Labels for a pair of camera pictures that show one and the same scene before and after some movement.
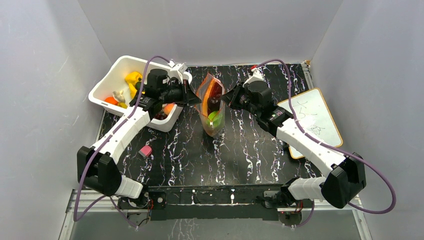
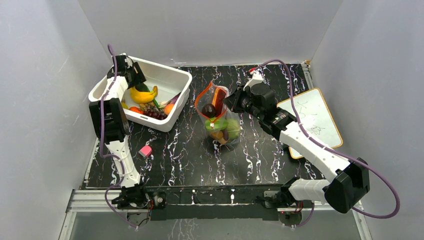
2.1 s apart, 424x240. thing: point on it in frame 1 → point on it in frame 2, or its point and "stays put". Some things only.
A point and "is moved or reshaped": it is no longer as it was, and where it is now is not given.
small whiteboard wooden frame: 311,113 stays put
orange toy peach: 168,108 stays put
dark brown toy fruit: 213,103 → 208,110
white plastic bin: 116,89 stays put
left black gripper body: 173,95 → 136,75
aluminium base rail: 80,200 stays put
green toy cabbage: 217,121 → 233,128
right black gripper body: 236,98 stays put
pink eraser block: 145,151 stays put
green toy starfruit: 212,115 → 214,124
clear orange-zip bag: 210,112 is moved or reshaped
